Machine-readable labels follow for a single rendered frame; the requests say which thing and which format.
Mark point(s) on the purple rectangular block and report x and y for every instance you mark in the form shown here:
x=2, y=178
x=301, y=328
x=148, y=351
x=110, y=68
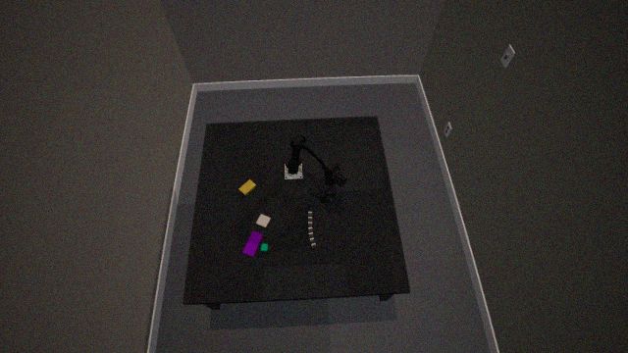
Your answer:
x=252, y=243

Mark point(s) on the yellow rectangular block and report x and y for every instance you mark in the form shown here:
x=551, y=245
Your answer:
x=247, y=187

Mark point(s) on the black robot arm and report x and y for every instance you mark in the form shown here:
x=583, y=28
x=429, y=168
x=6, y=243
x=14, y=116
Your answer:
x=330, y=166

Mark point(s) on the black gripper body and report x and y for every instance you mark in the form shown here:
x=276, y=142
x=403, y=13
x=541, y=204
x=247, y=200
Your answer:
x=329, y=191

